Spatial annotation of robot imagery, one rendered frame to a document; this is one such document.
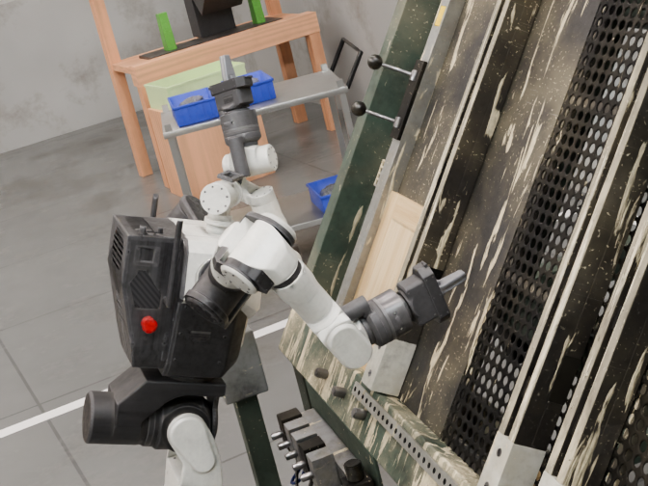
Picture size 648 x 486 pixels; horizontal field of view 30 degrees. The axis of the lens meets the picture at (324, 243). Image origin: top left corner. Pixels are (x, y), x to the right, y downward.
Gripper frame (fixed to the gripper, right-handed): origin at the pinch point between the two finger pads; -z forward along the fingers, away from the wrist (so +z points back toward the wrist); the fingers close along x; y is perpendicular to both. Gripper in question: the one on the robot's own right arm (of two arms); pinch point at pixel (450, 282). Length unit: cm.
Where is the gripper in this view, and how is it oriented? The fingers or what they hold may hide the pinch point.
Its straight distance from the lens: 230.3
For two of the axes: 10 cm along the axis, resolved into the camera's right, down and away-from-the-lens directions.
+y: -3.1, -2.4, 9.2
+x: -3.9, -8.5, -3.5
